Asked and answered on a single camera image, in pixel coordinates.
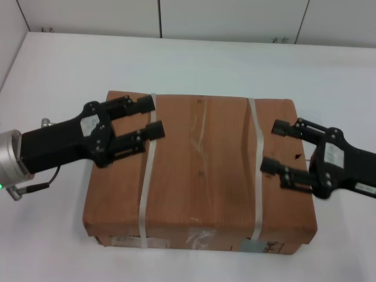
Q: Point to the small silver connector stub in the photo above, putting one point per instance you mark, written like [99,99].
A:
[47,122]

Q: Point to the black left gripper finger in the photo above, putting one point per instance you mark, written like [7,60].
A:
[154,130]
[145,105]

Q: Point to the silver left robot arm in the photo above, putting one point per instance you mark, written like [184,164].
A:
[8,158]

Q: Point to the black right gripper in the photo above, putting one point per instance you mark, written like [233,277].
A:
[335,164]

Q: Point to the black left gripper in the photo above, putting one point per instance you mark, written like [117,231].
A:
[58,144]

